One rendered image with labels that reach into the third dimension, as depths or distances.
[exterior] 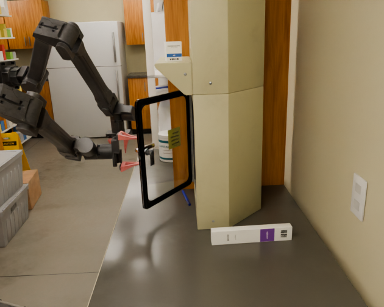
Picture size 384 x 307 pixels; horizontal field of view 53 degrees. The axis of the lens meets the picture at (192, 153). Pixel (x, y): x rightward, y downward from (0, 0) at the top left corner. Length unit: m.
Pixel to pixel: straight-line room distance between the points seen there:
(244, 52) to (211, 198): 0.49
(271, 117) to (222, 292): 0.82
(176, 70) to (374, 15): 0.55
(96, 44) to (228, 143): 5.09
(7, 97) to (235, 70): 0.66
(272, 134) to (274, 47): 0.35
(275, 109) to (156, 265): 0.83
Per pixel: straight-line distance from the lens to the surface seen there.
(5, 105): 1.09
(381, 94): 1.01
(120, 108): 1.65
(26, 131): 1.13
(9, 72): 1.74
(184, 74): 1.20
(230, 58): 1.21
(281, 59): 1.62
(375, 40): 1.05
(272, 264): 1.19
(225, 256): 1.22
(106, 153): 1.42
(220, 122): 1.23
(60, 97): 6.43
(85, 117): 6.39
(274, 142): 1.67
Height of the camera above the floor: 1.60
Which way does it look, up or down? 18 degrees down
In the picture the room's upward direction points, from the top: 2 degrees counter-clockwise
